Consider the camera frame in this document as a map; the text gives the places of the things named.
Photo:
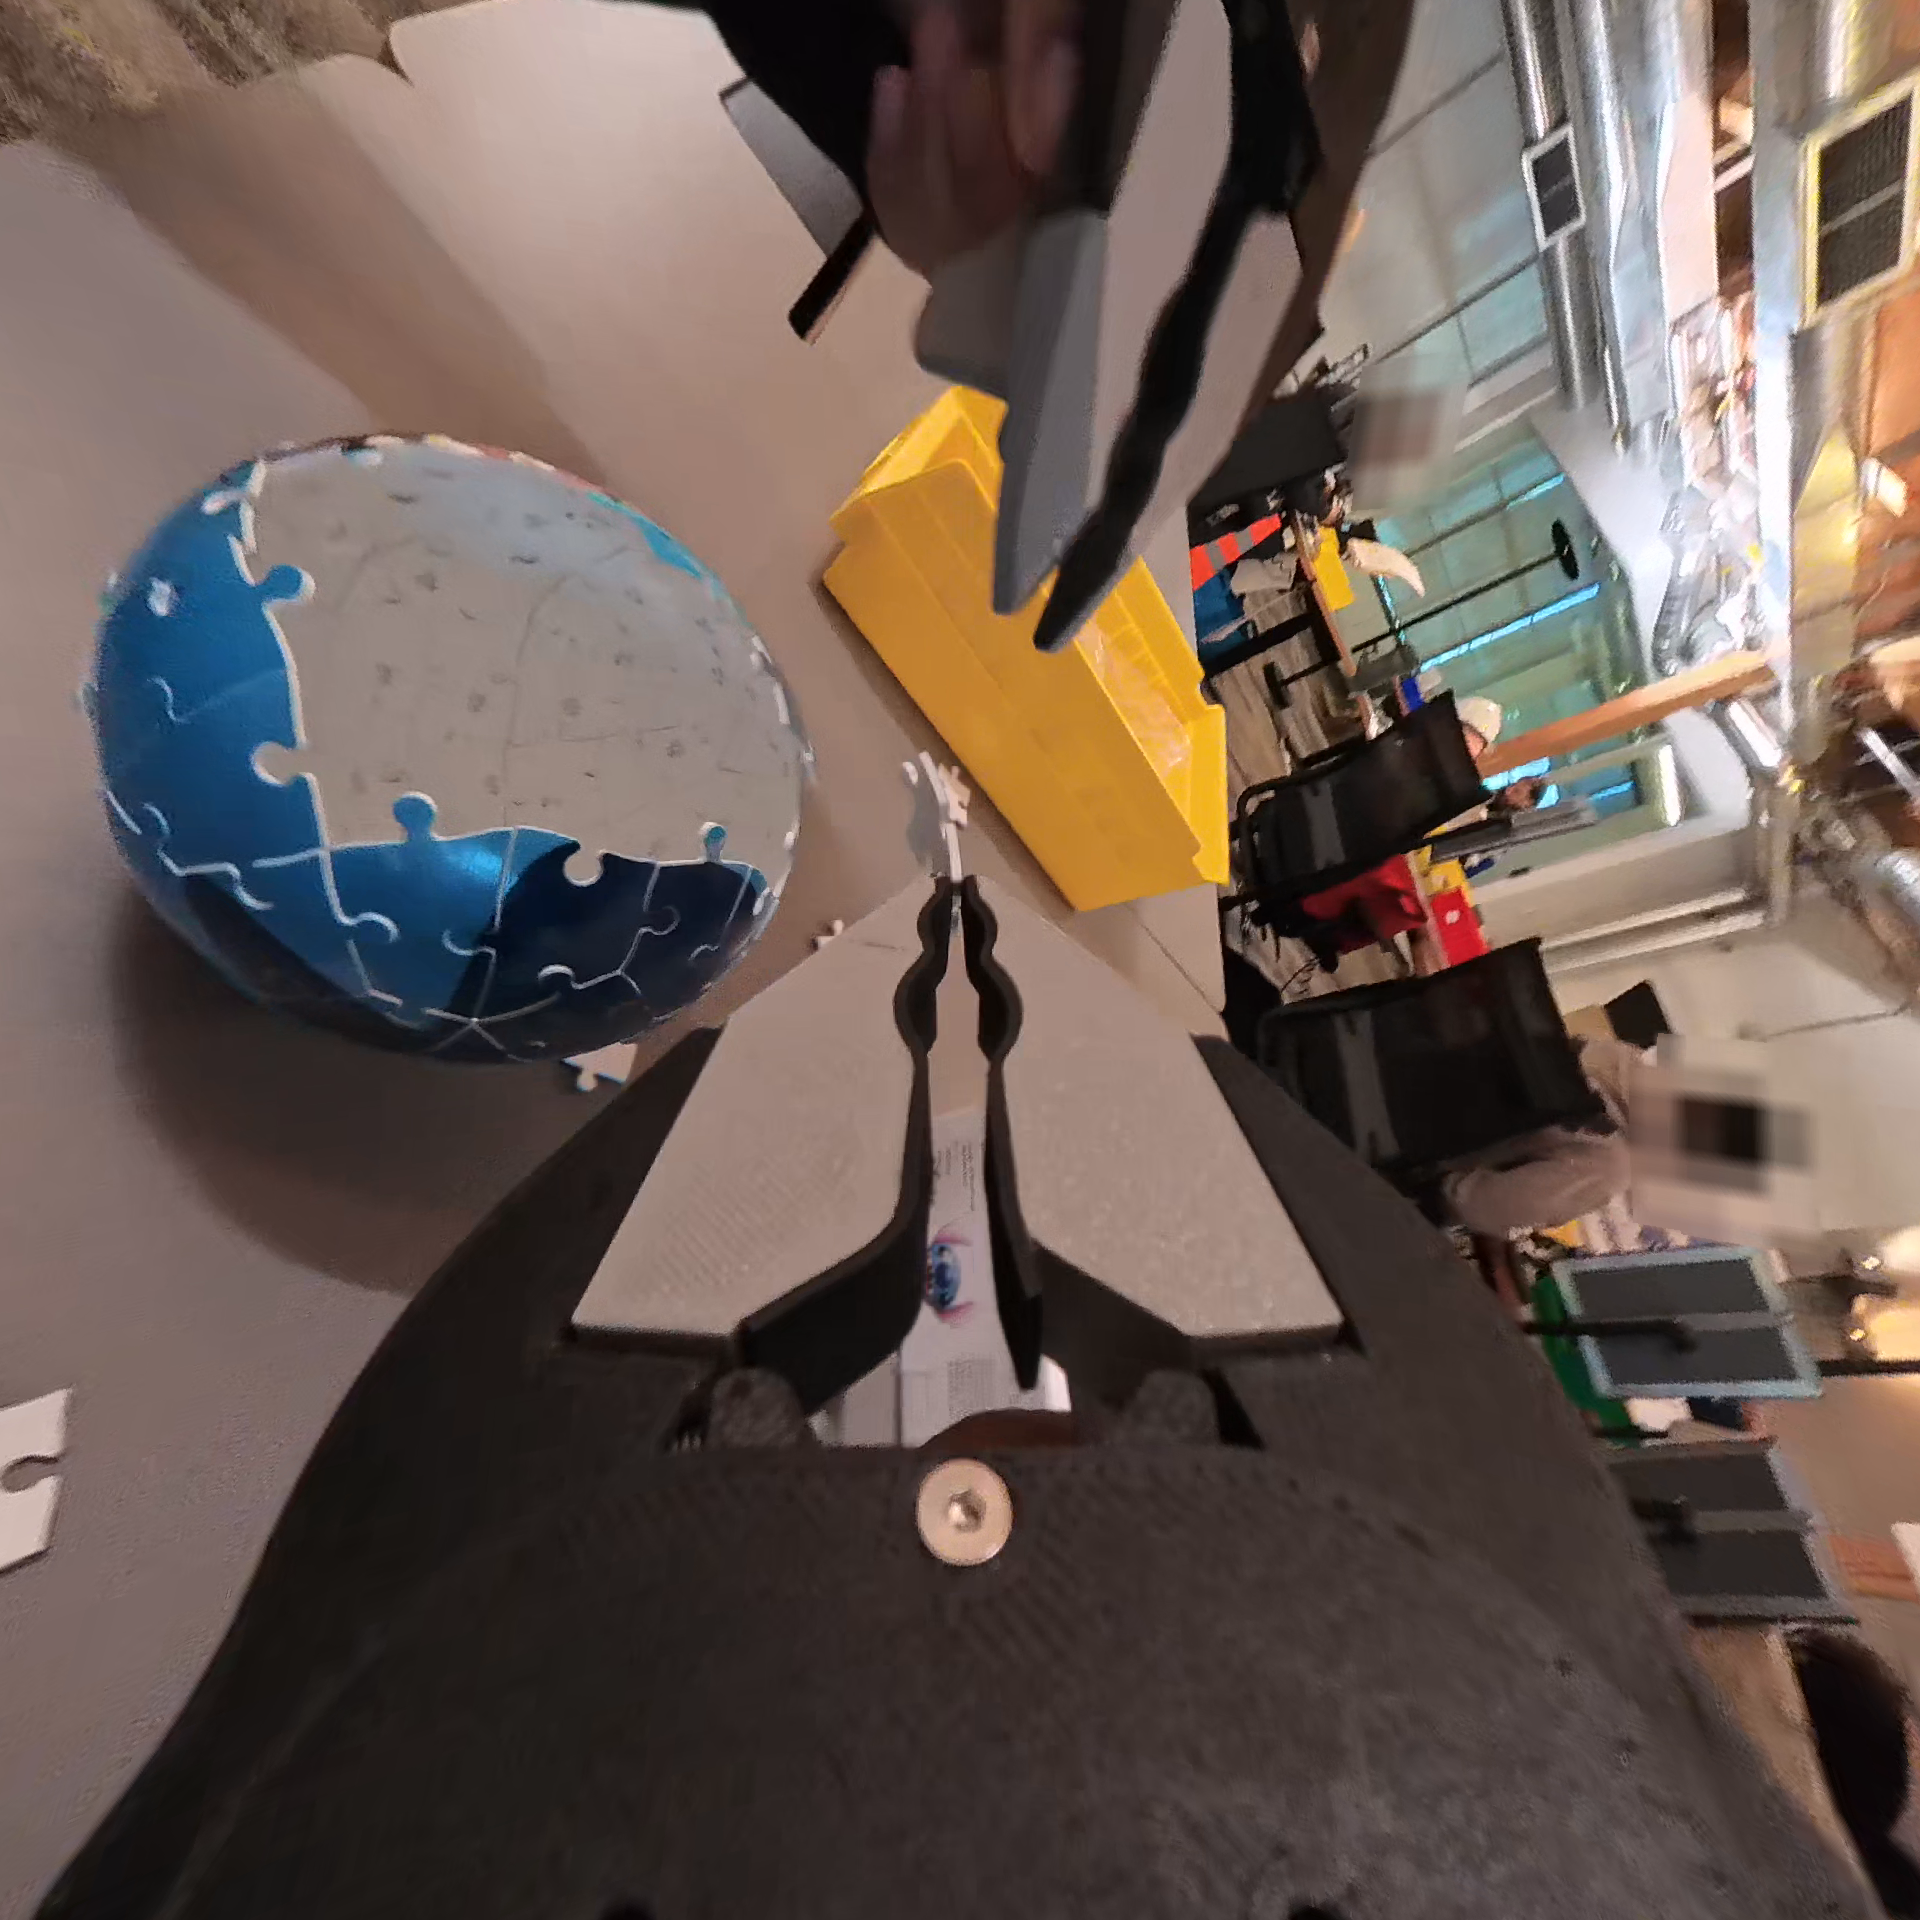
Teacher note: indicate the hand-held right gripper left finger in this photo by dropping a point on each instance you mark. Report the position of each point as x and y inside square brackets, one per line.
[749, 1185]

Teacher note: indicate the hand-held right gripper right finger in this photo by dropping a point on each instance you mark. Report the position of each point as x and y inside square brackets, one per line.
[1154, 1185]

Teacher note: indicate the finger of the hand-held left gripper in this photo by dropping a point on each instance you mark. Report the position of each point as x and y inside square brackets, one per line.
[1243, 345]
[1050, 452]

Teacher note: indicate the blue puzzle ball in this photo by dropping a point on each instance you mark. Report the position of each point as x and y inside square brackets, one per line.
[451, 676]

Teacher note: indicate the person's left forearm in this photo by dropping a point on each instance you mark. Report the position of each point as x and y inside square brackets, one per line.
[795, 60]

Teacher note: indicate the colourful cartoon puzzle box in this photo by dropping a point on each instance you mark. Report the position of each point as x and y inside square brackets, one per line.
[956, 1185]

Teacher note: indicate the person's left hand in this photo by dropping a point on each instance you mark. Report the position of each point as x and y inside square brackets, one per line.
[974, 120]

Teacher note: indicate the yellow plastic bin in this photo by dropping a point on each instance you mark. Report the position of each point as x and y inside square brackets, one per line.
[1036, 720]

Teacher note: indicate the black office chair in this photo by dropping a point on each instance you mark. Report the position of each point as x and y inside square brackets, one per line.
[1424, 1049]
[1381, 796]

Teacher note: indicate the red bin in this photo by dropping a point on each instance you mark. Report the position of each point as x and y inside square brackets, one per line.
[1371, 901]

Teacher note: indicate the black pole stand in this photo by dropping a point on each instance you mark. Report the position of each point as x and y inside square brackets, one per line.
[1558, 546]

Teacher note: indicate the wooden beam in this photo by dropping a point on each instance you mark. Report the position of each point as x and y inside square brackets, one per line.
[1634, 714]

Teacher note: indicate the blue framed dark panel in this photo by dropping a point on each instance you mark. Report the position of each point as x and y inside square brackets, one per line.
[1739, 1530]
[1681, 1320]

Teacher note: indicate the silver ventilation duct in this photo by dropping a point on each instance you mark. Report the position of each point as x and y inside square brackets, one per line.
[1604, 182]

